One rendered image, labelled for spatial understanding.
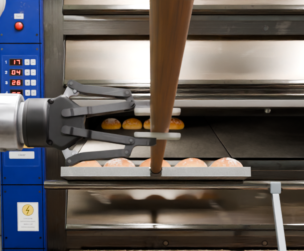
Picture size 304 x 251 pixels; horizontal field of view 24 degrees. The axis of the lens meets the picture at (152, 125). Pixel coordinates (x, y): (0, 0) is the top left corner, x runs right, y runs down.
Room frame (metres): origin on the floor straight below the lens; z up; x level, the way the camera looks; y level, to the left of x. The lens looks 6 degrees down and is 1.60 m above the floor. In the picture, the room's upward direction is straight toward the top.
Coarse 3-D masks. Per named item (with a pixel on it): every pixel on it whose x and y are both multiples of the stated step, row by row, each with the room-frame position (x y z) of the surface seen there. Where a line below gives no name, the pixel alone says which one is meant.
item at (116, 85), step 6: (66, 84) 2.50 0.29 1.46; (84, 84) 2.49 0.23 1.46; (90, 84) 2.49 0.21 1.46; (96, 84) 2.49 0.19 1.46; (102, 84) 2.49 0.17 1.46; (108, 84) 2.49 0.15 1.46; (114, 84) 2.49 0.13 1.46; (120, 84) 2.49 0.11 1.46; (126, 84) 2.49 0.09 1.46; (132, 84) 2.49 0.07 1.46; (138, 84) 2.49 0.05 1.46; (144, 84) 2.49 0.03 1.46
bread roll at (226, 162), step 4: (216, 160) 2.11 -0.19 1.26; (220, 160) 2.10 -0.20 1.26; (224, 160) 2.10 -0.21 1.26; (228, 160) 2.10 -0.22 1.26; (232, 160) 2.10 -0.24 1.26; (236, 160) 2.11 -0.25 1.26; (212, 164) 2.11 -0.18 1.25; (216, 164) 2.09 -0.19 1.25; (220, 164) 2.09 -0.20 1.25; (224, 164) 2.09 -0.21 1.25; (228, 164) 2.09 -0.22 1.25; (232, 164) 2.09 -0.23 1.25; (236, 164) 2.09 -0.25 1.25; (240, 164) 2.10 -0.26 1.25
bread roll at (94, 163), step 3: (81, 162) 2.10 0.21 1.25; (84, 162) 2.10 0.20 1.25; (87, 162) 2.10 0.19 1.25; (90, 162) 2.10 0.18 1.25; (93, 162) 2.10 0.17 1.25; (96, 162) 2.11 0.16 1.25; (75, 165) 2.09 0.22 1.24; (78, 165) 2.09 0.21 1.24; (81, 165) 2.09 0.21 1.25; (84, 165) 2.09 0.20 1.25; (87, 165) 2.09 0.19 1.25; (90, 165) 2.09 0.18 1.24; (93, 165) 2.09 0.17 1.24; (96, 165) 2.10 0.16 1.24; (99, 165) 2.11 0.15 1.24
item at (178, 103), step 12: (180, 108) 2.52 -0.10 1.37; (192, 108) 2.52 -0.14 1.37; (204, 108) 2.52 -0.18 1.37; (216, 108) 2.52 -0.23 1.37; (228, 108) 2.52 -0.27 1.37; (240, 108) 2.52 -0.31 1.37; (252, 108) 2.52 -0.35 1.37; (264, 108) 2.52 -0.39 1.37; (276, 108) 2.52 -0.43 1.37; (288, 108) 2.52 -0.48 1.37; (300, 108) 2.52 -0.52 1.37
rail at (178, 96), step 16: (80, 96) 2.45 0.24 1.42; (144, 96) 2.45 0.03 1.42; (176, 96) 2.45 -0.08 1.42; (192, 96) 2.45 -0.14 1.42; (208, 96) 2.45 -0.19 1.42; (224, 96) 2.45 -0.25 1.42; (240, 96) 2.45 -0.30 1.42; (256, 96) 2.45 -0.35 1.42; (272, 96) 2.45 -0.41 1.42; (288, 96) 2.45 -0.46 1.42
